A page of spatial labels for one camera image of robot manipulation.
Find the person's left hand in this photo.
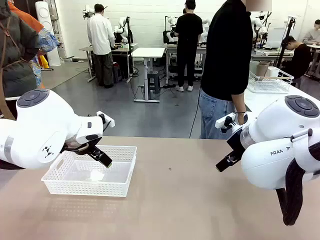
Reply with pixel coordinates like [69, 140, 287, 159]
[236, 112, 249, 126]

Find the person's left forearm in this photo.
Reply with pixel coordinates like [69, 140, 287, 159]
[231, 91, 247, 115]

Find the seated person in dark clothes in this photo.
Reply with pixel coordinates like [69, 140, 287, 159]
[281, 35, 313, 87]

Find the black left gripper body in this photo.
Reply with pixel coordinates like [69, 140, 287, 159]
[61, 134, 101, 156]

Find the grey background work desk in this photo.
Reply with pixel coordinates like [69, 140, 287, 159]
[79, 42, 139, 84]

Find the white standing desk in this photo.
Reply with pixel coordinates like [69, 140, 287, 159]
[131, 47, 166, 104]

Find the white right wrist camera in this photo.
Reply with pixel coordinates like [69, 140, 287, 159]
[214, 112, 237, 133]

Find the black tripod stand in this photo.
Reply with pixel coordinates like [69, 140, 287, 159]
[276, 16, 298, 69]

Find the white side table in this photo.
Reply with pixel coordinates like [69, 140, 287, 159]
[243, 77, 320, 120]

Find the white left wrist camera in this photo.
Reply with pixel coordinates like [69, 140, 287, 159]
[96, 110, 116, 128]

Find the person in dark green jacket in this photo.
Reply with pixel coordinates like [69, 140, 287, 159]
[0, 0, 42, 121]

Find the white perforated plastic basket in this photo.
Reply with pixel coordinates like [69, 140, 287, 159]
[41, 144, 138, 198]

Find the person in grey top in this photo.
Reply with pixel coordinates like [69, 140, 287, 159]
[302, 19, 320, 45]

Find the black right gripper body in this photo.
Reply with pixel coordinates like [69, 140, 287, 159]
[226, 127, 248, 157]

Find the person in white shirt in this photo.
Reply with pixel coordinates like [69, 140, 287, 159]
[86, 3, 116, 89]

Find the white background work desk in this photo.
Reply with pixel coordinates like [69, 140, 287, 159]
[163, 42, 208, 85]

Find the grey plastic stool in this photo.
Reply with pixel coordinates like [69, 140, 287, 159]
[146, 71, 161, 95]

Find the person in orange patterned clothes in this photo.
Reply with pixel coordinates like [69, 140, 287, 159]
[7, 0, 61, 90]

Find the white label in basket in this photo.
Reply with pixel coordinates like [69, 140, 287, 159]
[89, 171, 105, 181]

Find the white wire dish rack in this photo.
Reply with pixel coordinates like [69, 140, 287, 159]
[248, 66, 295, 94]

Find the person in black sweater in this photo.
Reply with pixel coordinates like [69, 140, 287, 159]
[199, 0, 254, 140]

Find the red topped stool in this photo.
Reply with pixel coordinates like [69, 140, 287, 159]
[112, 63, 123, 83]

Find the white cup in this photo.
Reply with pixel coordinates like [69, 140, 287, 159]
[265, 66, 280, 78]

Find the black cable sleeve right arm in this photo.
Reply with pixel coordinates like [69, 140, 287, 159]
[274, 128, 320, 226]

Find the white tower fan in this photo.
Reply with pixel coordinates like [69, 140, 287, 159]
[34, 1, 62, 67]

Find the person in black t-shirt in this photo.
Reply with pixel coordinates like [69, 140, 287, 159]
[174, 0, 204, 93]

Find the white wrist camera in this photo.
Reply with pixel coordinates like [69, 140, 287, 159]
[96, 110, 116, 128]
[214, 112, 237, 133]

